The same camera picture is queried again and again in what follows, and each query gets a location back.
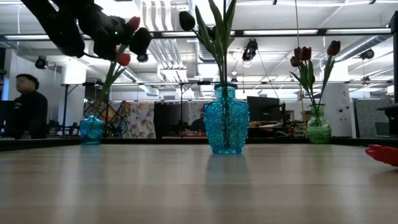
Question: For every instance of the black office monitor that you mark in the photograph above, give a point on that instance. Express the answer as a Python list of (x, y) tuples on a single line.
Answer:
[(264, 109)]

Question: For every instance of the person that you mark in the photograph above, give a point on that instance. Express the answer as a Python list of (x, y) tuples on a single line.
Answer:
[(29, 112)]

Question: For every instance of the green glass vase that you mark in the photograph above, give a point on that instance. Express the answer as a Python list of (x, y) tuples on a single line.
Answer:
[(318, 129)]

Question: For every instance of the small blue glass vase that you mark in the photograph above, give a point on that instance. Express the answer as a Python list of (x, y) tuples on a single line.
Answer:
[(91, 129)]

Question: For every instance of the black rig pole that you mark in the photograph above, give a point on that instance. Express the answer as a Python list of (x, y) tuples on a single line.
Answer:
[(395, 62)]

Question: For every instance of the grey standing desk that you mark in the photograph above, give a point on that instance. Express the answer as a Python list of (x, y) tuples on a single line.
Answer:
[(390, 107)]

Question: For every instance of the black room divider panel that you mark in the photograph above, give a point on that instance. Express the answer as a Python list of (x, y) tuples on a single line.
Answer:
[(169, 118)]

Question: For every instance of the grey office partition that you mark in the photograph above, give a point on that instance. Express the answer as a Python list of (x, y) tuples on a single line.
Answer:
[(370, 118)]

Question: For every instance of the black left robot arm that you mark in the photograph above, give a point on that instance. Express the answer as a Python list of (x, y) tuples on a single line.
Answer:
[(59, 25)]

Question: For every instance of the long ceiling light strip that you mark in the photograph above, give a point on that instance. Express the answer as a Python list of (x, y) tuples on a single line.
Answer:
[(25, 37), (357, 31), (280, 32)]

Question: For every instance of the black ceiling spotlight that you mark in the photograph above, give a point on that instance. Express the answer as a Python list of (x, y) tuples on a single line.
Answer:
[(142, 58), (250, 49), (41, 63), (367, 54)]

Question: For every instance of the large teal glass vase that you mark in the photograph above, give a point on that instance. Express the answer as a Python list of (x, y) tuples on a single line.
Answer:
[(226, 124)]

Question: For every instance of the black artificial tulip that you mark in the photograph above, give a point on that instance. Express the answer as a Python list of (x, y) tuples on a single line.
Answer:
[(212, 32), (186, 20)]

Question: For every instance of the colourful floral cloth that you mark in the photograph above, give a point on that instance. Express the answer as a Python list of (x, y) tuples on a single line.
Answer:
[(140, 119)]

